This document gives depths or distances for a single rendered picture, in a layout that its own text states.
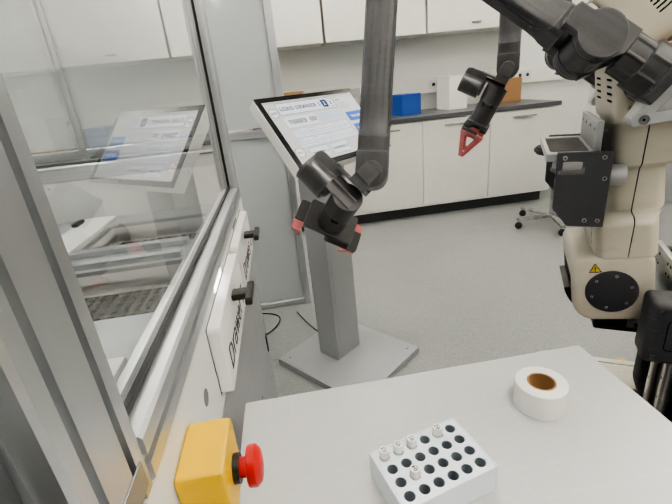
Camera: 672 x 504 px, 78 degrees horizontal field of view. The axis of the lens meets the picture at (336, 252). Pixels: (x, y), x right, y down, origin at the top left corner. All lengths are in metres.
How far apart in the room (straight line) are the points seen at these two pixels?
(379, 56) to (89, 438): 0.69
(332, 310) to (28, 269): 1.62
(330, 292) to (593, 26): 1.32
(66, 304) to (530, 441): 0.56
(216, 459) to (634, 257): 0.93
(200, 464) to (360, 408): 0.30
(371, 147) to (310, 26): 3.21
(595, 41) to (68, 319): 0.78
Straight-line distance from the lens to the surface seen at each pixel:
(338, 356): 1.96
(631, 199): 1.10
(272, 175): 2.29
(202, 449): 0.45
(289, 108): 1.58
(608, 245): 1.08
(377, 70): 0.79
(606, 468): 0.65
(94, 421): 0.31
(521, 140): 4.17
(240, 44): 2.26
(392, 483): 0.54
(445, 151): 3.85
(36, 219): 0.28
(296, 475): 0.60
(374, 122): 0.76
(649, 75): 0.87
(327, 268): 1.73
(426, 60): 4.50
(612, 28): 0.85
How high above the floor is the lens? 1.22
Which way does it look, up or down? 22 degrees down
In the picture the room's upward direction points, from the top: 6 degrees counter-clockwise
